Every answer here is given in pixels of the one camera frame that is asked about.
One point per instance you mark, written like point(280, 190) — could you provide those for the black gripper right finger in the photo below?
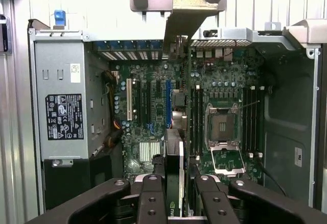
point(217, 206)

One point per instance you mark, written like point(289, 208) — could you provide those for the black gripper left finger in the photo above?
point(150, 203)

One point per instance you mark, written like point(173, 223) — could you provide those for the metal socket cover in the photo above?
point(228, 161)

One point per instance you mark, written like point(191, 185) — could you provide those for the silver chipset heatsink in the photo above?
point(149, 152)

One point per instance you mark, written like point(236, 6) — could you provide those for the black disk bay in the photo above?
point(74, 183)

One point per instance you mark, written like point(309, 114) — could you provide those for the CPU socket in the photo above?
point(222, 125)

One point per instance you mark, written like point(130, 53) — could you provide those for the black RAM slot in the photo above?
point(195, 119)
point(245, 122)
point(200, 119)
point(260, 122)
point(251, 122)
point(255, 122)

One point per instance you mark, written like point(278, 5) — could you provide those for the green motherboard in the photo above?
point(153, 106)

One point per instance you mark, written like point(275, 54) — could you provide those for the blue expansion slot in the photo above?
point(168, 104)

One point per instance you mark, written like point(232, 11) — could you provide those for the black expansion slot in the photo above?
point(148, 101)

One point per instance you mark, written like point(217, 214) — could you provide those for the white expansion slot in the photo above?
point(129, 99)

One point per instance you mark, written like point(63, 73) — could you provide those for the thin metal locking lever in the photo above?
point(250, 103)

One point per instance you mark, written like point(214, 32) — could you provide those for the grey open PC case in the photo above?
point(288, 101)

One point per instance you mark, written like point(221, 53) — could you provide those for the grey power supply unit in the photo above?
point(61, 81)

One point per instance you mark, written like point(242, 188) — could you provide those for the blue plastic case latch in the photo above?
point(60, 17)

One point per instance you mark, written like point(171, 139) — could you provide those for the dark device with grey frame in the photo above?
point(4, 34)

